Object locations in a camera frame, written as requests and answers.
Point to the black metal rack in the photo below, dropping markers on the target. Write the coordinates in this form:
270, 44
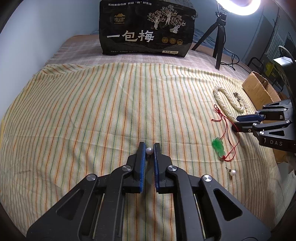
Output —
255, 63

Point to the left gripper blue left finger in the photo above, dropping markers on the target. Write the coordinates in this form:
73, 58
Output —
134, 182

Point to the black snack bag chinese text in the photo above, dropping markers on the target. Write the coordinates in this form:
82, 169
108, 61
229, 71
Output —
150, 27

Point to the black tripod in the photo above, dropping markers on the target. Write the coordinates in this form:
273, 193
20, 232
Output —
219, 24

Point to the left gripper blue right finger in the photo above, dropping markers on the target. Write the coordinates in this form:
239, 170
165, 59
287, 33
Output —
163, 184

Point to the white pearl earring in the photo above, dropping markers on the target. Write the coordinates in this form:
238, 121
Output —
231, 172
149, 151

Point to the yellow striped blanket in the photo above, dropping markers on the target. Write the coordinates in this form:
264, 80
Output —
73, 120

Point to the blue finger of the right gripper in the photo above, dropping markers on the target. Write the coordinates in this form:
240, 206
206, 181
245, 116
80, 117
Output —
242, 127
251, 117

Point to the checkered beige bedsheet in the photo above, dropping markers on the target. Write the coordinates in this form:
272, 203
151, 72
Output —
86, 50

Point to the cardboard box tray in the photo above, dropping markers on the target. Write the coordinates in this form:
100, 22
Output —
261, 93

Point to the ring light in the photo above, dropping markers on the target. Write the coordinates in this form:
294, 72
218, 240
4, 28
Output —
237, 8

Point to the blue patterned bedsheet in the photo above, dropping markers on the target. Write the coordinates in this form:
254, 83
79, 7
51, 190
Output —
197, 36

